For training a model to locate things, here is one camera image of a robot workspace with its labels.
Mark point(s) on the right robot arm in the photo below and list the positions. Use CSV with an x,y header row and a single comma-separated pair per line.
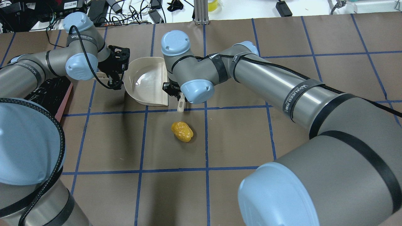
x,y
349,171

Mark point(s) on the yellow crumpled potato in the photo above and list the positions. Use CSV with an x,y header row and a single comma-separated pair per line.
x,y
182,131

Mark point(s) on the beige plastic dustpan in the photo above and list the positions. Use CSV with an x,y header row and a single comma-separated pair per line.
x,y
142,83

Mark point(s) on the aluminium frame post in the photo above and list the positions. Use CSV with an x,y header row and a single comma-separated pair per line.
x,y
201,12

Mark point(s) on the white hand brush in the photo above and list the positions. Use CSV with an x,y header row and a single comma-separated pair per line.
x,y
181,102

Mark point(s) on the black power adapter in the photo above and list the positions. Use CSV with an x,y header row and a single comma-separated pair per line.
x,y
283,9

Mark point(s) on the yellow tape roll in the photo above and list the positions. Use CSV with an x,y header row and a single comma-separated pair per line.
x,y
213,5

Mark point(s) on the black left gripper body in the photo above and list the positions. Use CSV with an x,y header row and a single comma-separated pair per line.
x,y
109,66

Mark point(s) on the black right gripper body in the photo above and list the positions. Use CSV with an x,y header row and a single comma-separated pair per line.
x,y
172,89

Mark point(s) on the black lined trash bin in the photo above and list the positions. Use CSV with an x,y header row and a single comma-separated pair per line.
x,y
52,95

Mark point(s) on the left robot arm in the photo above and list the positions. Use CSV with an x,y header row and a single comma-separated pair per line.
x,y
33,143

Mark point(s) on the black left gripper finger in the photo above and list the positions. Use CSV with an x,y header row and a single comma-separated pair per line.
x,y
115,81

